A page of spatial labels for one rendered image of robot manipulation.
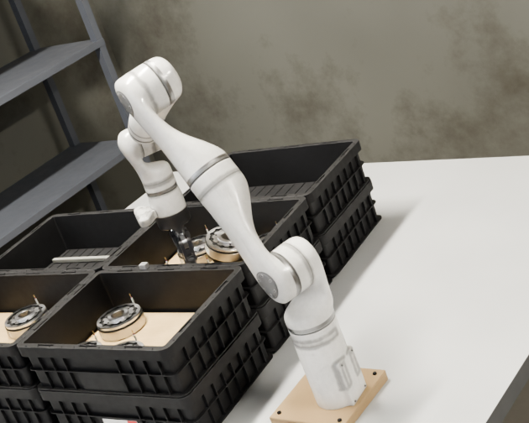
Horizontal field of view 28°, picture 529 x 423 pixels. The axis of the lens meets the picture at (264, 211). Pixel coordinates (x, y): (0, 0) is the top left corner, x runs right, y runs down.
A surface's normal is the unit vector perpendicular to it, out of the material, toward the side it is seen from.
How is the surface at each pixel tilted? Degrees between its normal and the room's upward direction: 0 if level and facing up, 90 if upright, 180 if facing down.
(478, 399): 0
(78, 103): 90
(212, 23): 90
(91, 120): 90
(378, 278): 0
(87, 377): 90
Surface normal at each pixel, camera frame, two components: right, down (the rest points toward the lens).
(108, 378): -0.47, 0.48
